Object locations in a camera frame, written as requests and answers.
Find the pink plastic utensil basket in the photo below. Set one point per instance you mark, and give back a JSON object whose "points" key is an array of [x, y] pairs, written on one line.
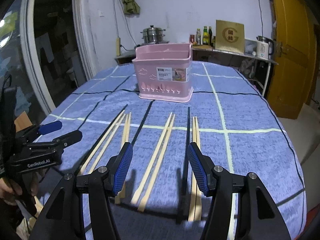
{"points": [[163, 71]]}

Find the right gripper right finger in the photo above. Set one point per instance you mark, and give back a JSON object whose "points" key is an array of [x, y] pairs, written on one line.
{"points": [[217, 183]]}

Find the dark soy sauce bottle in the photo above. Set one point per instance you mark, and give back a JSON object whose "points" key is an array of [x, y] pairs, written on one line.
{"points": [[210, 39]]}

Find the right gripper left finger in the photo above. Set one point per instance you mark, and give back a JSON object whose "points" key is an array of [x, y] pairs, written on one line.
{"points": [[101, 184]]}

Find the wooden chopstick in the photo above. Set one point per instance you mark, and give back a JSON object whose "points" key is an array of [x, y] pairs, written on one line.
{"points": [[105, 139], [106, 144], [127, 140], [193, 182], [138, 192], [198, 203], [117, 199], [155, 169]]}

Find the green oil bottle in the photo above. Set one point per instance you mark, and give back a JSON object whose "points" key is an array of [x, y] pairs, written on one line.
{"points": [[205, 36]]}

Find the blue checked tablecloth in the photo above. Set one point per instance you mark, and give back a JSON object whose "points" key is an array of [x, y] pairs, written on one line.
{"points": [[238, 131]]}

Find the stainless steel steamer pot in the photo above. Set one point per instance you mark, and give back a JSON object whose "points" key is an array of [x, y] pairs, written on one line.
{"points": [[153, 34]]}

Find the clear seasoning bottle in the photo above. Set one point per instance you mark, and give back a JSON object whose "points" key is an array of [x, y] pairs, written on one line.
{"points": [[198, 36]]}

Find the black chopstick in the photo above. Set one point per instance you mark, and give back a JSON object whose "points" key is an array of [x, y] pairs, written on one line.
{"points": [[90, 154], [184, 181]]}

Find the red sauce jar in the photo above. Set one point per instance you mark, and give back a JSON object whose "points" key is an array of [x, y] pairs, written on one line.
{"points": [[192, 38]]}

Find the person's left hand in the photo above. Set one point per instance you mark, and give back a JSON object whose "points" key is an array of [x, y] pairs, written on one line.
{"points": [[10, 189]]}

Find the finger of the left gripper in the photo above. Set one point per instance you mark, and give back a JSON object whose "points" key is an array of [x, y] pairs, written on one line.
{"points": [[49, 128], [66, 140]]}

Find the white sliding door frame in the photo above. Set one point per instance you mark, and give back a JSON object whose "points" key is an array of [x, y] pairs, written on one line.
{"points": [[84, 38]]}

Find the gold paper bag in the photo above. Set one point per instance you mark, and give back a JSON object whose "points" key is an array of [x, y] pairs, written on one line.
{"points": [[230, 36]]}

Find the white electric kettle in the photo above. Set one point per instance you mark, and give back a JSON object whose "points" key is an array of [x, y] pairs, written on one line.
{"points": [[265, 47]]}

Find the metal kitchen shelf table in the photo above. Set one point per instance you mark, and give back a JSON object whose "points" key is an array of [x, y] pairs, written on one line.
{"points": [[206, 53]]}

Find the yellow wooden door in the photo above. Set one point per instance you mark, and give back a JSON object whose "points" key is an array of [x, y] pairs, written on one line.
{"points": [[295, 57]]}

